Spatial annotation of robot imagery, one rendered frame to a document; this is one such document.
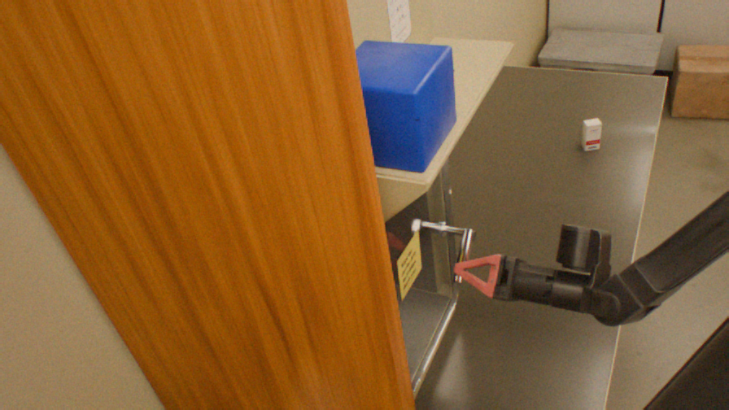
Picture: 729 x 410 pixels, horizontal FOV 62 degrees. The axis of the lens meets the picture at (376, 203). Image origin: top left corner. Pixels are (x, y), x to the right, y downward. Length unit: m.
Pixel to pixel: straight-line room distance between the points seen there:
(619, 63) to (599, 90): 1.55
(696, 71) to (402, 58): 2.99
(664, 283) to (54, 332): 0.85
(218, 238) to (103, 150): 0.15
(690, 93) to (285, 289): 3.10
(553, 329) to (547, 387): 0.13
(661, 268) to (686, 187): 2.28
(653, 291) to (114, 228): 0.69
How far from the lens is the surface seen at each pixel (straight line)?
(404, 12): 0.78
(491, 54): 0.81
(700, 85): 3.56
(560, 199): 1.47
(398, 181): 0.59
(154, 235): 0.74
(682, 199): 3.07
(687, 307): 2.58
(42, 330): 0.99
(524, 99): 1.86
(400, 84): 0.56
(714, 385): 0.36
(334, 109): 0.47
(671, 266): 0.87
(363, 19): 0.68
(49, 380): 1.03
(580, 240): 0.92
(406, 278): 0.88
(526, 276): 0.93
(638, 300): 0.88
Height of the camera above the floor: 1.86
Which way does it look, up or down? 38 degrees down
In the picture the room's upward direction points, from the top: 10 degrees counter-clockwise
